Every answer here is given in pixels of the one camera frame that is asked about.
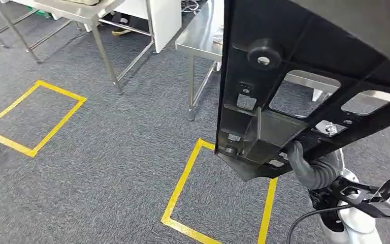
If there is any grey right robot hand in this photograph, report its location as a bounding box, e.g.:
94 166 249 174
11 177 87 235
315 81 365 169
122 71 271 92
286 140 345 191

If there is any steel table frame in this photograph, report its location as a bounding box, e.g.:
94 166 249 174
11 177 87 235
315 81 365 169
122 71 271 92
0 0 79 65

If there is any white panel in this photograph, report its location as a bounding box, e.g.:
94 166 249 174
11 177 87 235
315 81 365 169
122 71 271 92
113 0 182 54

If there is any steel table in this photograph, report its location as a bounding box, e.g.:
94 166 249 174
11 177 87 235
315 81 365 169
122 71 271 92
175 0 390 121
32 0 155 95

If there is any yellow tape square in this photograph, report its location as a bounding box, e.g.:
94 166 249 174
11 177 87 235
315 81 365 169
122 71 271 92
0 80 88 159
160 138 279 244

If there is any black plastic mounting plate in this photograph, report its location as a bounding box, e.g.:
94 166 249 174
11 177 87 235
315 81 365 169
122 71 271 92
214 0 390 183

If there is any robot's white leg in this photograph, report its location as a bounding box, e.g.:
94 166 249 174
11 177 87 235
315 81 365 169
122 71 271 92
307 148 381 244

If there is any black cable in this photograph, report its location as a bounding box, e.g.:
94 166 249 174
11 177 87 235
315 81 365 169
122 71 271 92
286 204 354 244

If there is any bundle of cables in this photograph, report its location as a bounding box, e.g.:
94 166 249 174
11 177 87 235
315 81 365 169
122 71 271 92
181 0 202 15

